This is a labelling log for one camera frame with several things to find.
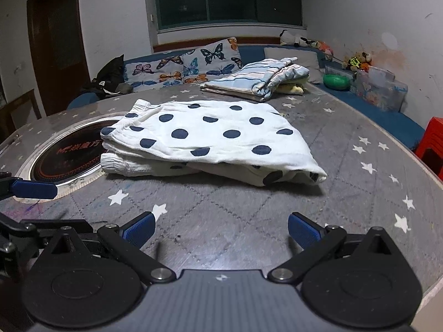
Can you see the yellow brown plush toy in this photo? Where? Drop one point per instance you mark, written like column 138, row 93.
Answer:
column 358, row 62

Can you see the butterfly pattern pillow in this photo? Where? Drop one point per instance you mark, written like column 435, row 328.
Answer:
column 196, row 66

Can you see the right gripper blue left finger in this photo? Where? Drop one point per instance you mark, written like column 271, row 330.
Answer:
column 139, row 230

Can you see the grey star pattern tablecloth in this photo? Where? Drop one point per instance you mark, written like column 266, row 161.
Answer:
column 206, row 221

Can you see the black bag on sofa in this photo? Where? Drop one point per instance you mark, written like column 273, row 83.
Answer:
column 110, row 80

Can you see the green round container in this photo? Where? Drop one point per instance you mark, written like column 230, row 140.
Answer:
column 336, row 82

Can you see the red plastic stool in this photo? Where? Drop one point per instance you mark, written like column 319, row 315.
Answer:
column 430, row 148

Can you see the plush toys on sofa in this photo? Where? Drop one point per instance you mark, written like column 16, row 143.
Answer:
column 286, row 38

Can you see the white navy polka dot garment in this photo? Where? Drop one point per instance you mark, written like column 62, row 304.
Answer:
column 247, row 142

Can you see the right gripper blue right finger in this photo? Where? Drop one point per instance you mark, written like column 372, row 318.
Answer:
column 304, row 231

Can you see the dark wooden door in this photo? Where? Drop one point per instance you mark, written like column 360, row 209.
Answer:
column 57, row 50

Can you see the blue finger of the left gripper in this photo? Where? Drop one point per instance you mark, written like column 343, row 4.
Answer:
column 33, row 189

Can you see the clear plastic storage bag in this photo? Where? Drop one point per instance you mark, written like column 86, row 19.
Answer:
column 380, row 88

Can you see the striped blue folded cloth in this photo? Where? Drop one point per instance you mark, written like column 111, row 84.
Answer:
column 257, row 80

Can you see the round induction cooktop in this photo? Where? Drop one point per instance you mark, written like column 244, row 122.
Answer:
column 70, row 158

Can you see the blue sofa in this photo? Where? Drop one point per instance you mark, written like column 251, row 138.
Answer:
column 397, row 124

